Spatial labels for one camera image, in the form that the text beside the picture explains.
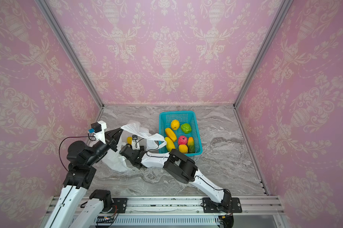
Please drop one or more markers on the right corner aluminium post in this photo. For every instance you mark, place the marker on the right corner aluminium post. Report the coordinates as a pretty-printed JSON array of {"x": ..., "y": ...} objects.
[{"x": 271, "y": 32}]

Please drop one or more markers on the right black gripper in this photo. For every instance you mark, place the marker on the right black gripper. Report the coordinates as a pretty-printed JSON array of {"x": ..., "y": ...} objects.
[{"x": 128, "y": 152}]

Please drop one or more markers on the orange green mango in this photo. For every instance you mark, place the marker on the orange green mango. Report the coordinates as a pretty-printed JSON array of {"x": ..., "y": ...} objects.
[{"x": 191, "y": 145}]

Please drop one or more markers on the teal plastic basket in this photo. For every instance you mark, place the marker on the teal plastic basket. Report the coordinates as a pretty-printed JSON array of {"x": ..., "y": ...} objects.
[{"x": 184, "y": 117}]

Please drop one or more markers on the corner aluminium post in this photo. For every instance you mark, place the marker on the corner aluminium post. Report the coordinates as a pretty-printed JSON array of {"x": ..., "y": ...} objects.
[
  {"x": 65, "y": 43},
  {"x": 271, "y": 32}
]

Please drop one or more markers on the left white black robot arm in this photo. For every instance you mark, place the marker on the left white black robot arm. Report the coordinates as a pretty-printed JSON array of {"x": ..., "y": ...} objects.
[{"x": 80, "y": 174}]

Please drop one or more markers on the yellow orange bell pepper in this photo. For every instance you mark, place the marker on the yellow orange bell pepper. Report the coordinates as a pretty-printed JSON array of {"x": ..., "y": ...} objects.
[{"x": 183, "y": 148}]

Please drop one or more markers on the left corner aluminium post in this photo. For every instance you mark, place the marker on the left corner aluminium post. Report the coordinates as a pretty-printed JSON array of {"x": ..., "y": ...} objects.
[{"x": 65, "y": 43}]

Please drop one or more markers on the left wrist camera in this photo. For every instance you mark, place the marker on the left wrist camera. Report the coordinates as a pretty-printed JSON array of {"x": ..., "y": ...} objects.
[{"x": 98, "y": 131}]

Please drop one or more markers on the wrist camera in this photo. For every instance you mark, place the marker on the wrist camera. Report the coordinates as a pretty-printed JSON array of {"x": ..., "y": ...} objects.
[
  {"x": 135, "y": 143},
  {"x": 98, "y": 131}
]

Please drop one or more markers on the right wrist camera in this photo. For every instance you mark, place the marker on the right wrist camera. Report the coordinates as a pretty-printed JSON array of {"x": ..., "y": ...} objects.
[{"x": 135, "y": 143}]

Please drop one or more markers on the perforated white vent strip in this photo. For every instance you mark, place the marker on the perforated white vent strip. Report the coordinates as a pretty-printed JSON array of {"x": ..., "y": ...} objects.
[{"x": 180, "y": 221}]

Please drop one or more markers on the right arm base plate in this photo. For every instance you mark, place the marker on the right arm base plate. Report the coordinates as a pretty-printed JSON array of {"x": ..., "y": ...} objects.
[{"x": 233, "y": 206}]

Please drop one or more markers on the yellow banana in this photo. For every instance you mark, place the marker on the yellow banana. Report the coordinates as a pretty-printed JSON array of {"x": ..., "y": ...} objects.
[{"x": 170, "y": 134}]

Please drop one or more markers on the yellow lemon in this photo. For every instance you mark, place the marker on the yellow lemon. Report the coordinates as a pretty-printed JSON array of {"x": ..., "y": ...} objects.
[{"x": 170, "y": 144}]

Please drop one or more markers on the round yellow citrus fruit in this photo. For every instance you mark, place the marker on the round yellow citrus fruit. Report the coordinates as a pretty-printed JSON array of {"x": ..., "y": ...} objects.
[{"x": 175, "y": 124}]

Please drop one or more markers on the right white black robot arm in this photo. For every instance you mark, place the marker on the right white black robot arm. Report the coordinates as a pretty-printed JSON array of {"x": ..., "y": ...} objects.
[{"x": 184, "y": 170}]

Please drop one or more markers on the white plastic bag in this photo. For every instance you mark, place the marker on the white plastic bag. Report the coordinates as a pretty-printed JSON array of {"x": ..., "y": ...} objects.
[{"x": 150, "y": 142}]

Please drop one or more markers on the green apple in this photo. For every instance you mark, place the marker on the green apple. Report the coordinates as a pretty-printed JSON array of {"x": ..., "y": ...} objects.
[{"x": 186, "y": 128}]

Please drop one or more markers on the pink red fruit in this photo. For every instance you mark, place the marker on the pink red fruit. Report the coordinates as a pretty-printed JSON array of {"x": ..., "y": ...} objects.
[{"x": 182, "y": 140}]

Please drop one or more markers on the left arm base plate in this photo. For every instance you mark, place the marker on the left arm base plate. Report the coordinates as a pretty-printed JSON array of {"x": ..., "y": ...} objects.
[{"x": 117, "y": 205}]

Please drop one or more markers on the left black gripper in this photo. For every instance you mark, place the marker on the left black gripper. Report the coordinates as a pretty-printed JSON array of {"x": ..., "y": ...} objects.
[{"x": 113, "y": 137}]

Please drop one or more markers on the aluminium front rail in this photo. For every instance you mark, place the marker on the aluminium front rail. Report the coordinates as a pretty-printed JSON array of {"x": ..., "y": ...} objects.
[{"x": 190, "y": 205}]

